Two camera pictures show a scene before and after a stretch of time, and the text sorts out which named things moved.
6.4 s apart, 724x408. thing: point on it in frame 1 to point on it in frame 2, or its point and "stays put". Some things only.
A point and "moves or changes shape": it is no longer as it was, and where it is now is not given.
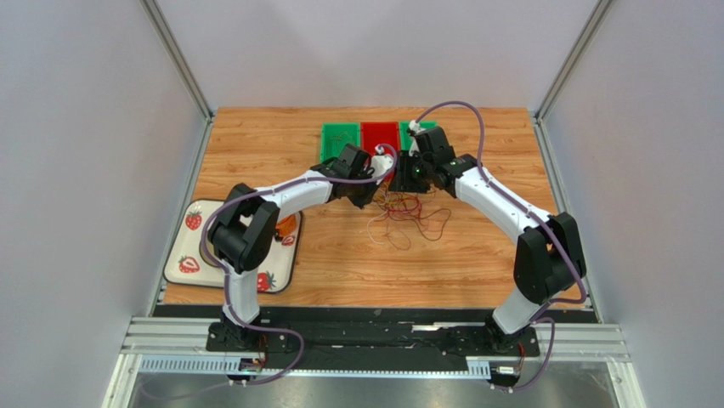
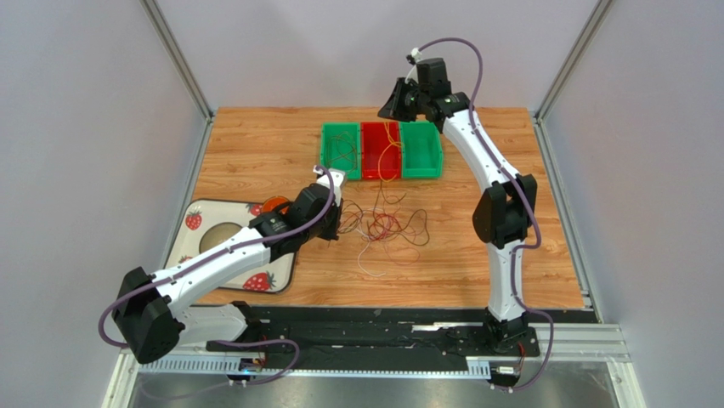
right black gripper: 408,180 to 399,100
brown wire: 333,141 stays put
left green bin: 335,136 stays put
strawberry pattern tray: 186,266 stays put
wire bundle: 399,211 moves or changes shape
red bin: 376,133 stays put
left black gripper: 361,203 to 336,213
